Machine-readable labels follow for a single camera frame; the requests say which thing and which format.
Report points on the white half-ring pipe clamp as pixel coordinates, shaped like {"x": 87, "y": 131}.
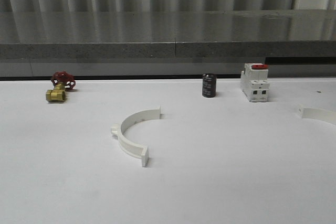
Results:
{"x": 317, "y": 114}

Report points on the black cylindrical capacitor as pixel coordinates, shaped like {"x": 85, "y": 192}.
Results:
{"x": 209, "y": 85}

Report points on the grey stone counter ledge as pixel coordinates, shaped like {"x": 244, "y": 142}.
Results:
{"x": 87, "y": 37}

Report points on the brass valve red handwheel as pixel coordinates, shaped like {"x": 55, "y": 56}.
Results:
{"x": 62, "y": 82}

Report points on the white circuit breaker red switch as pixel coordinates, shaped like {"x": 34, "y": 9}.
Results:
{"x": 254, "y": 83}

